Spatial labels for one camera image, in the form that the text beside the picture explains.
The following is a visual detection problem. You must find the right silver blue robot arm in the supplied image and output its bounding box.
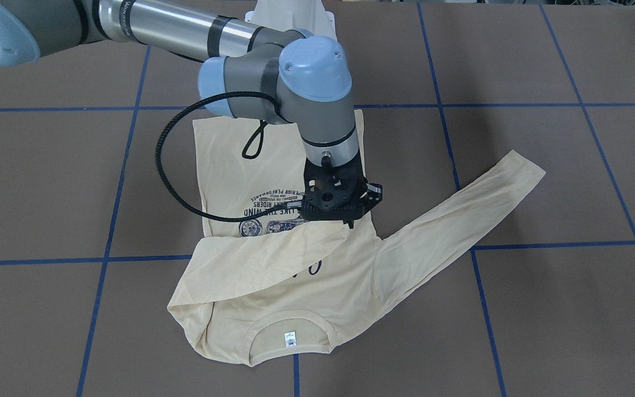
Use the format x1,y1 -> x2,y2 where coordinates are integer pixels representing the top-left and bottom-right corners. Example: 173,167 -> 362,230
0,1 -> 383,226

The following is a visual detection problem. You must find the beige long-sleeve printed shirt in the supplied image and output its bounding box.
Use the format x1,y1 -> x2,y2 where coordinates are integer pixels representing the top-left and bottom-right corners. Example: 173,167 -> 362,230
166,109 -> 546,368

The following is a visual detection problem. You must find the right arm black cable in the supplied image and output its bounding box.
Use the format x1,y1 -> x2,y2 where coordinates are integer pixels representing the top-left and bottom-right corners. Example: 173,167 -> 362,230
154,90 -> 302,223

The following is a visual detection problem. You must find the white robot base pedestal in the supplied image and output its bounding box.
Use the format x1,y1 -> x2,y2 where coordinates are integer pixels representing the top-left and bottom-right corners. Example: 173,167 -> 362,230
244,1 -> 337,40

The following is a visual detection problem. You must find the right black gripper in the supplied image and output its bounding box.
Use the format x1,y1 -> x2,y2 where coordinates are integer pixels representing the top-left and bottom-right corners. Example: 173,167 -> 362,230
298,157 -> 383,229

